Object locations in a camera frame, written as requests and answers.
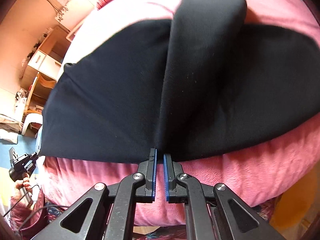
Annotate black cable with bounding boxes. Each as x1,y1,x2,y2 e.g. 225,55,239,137
15,205,72,230
2,184,41,217

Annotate white plastic stool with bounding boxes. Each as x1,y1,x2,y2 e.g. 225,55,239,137
21,112,43,136

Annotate blue floor mat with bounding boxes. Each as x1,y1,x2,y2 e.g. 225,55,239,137
0,134,42,177

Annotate white cloth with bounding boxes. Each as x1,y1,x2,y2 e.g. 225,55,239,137
0,129,18,144

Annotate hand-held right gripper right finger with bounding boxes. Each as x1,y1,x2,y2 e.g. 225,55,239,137
163,153,287,240

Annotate white wardrobe with floral decals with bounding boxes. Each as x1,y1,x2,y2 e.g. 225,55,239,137
54,0,97,41

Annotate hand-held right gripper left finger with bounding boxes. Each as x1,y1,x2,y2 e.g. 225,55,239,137
30,148,157,240

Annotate wooden chair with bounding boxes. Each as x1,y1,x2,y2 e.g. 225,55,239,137
24,72,57,114

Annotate person's maroon patterned clothing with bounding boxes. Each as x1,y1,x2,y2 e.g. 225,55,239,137
9,192,65,240

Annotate person's left hand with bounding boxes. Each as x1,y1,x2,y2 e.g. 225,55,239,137
15,177,32,193

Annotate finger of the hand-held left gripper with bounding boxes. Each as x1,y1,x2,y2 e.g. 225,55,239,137
26,153,40,173

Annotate wooden desk with shelf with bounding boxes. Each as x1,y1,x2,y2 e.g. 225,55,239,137
20,25,74,90

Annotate yellow object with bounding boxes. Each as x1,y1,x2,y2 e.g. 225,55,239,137
269,186,320,240

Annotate white drawer cabinet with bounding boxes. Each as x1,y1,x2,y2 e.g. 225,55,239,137
27,49,62,75

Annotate pink fleece blanket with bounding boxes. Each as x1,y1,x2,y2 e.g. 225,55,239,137
40,0,320,228

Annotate black pants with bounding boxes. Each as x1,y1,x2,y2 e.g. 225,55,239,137
39,0,320,163

